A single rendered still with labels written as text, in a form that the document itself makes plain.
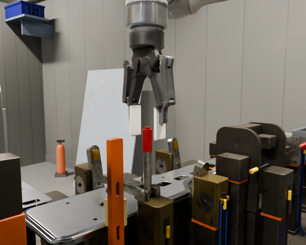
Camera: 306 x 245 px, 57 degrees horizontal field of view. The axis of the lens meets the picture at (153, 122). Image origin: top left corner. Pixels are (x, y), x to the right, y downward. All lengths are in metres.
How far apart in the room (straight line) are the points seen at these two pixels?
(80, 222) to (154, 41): 0.43
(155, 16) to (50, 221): 0.50
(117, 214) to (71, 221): 0.14
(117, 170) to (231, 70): 2.59
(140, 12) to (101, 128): 3.13
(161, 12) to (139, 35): 0.06
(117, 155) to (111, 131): 2.98
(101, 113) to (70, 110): 1.17
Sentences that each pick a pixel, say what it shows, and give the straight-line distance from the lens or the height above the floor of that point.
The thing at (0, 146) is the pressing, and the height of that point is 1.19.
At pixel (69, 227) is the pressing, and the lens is 0.67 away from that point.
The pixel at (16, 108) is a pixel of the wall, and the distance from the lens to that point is 5.16.
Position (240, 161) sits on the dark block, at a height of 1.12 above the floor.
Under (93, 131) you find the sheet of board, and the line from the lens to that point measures 3.77.
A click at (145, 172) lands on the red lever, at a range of 0.64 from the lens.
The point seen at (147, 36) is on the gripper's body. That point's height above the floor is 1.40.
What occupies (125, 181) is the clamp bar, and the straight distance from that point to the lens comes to 0.70.
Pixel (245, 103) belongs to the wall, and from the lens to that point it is 3.01.
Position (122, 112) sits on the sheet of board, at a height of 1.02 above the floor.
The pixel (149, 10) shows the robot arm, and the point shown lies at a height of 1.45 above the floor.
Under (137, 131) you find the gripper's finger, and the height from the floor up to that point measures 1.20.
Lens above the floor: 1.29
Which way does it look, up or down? 7 degrees down
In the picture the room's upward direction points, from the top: straight up
